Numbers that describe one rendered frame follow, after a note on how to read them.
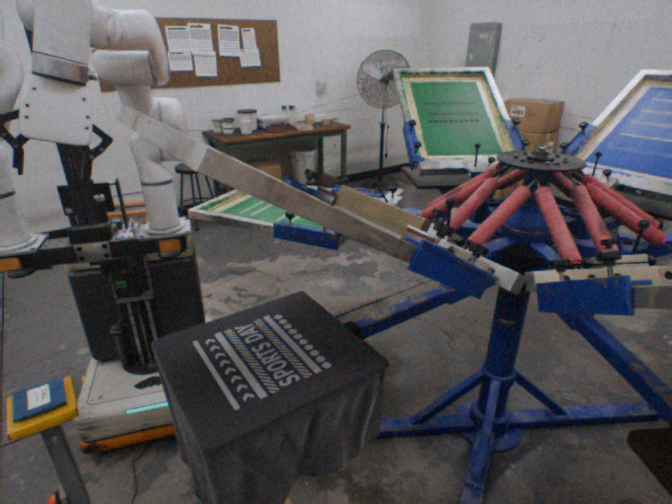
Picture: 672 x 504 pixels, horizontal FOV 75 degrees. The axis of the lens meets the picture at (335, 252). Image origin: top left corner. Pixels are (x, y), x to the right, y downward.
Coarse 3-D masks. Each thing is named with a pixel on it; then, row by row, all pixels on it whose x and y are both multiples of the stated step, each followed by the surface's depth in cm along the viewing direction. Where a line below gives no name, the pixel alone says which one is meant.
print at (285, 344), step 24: (216, 336) 121; (240, 336) 121; (264, 336) 121; (288, 336) 121; (216, 360) 112; (240, 360) 112; (264, 360) 112; (288, 360) 112; (312, 360) 112; (240, 384) 104; (264, 384) 104; (288, 384) 104
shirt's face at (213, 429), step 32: (224, 320) 128; (288, 320) 128; (320, 320) 128; (160, 352) 115; (192, 352) 115; (352, 352) 115; (192, 384) 104; (320, 384) 104; (192, 416) 95; (224, 416) 95; (256, 416) 95
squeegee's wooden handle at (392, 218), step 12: (348, 192) 129; (360, 192) 126; (336, 204) 131; (348, 204) 127; (360, 204) 124; (372, 204) 120; (384, 204) 117; (360, 216) 122; (372, 216) 119; (384, 216) 116; (396, 216) 113; (408, 216) 110; (396, 228) 111; (420, 228) 106
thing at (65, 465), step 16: (64, 384) 104; (32, 416) 95; (48, 416) 95; (64, 416) 96; (16, 432) 92; (32, 432) 93; (48, 432) 100; (64, 432) 105; (48, 448) 101; (64, 448) 104; (64, 464) 105; (64, 480) 107; (80, 480) 109; (64, 496) 108; (80, 496) 111
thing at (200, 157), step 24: (120, 120) 98; (144, 120) 84; (168, 144) 70; (192, 144) 62; (192, 168) 60; (216, 168) 60; (240, 168) 62; (264, 192) 66; (288, 192) 68; (312, 216) 72; (336, 216) 75; (360, 240) 80; (384, 240) 84
